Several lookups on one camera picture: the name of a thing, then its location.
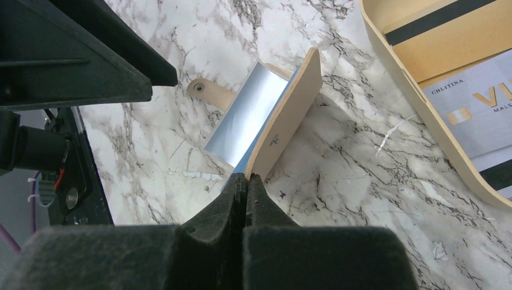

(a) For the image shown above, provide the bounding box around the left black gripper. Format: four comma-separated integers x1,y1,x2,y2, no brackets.
1,1,152,195

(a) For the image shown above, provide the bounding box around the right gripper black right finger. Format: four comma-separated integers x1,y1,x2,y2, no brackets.
242,175,418,289

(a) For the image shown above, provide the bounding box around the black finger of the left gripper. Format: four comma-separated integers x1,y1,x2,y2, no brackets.
51,0,178,86

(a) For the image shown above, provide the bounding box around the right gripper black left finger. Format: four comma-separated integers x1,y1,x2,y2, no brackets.
1,173,245,289

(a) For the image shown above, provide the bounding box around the beige leather card holder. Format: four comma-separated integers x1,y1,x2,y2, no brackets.
187,47,323,178

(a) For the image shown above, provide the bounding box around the white card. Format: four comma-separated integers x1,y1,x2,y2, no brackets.
422,50,511,159

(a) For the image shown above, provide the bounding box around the silver card in tray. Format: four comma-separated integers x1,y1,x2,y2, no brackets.
472,146,511,199

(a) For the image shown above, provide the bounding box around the yellow card in tray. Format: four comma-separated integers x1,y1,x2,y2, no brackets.
384,1,511,82

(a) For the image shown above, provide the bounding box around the cream oval tray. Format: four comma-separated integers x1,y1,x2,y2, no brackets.
360,1,511,210

